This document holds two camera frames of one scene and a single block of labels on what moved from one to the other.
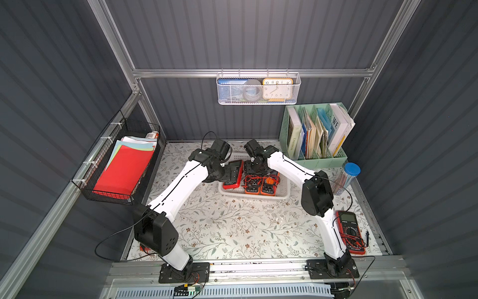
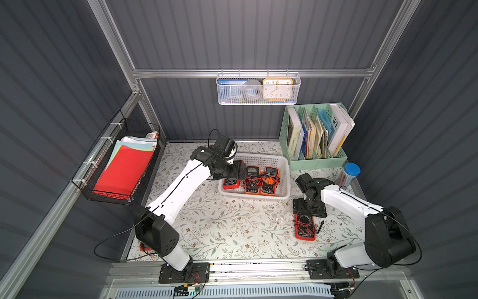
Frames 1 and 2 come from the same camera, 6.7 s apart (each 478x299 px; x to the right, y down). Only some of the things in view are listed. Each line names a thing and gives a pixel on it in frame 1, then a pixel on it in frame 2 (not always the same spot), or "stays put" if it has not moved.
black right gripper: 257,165 -> 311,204
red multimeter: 353,238 -> 305,228
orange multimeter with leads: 253,184 stays put
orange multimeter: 269,184 stays put
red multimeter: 144,248 stays put
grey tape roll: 252,89 stays put
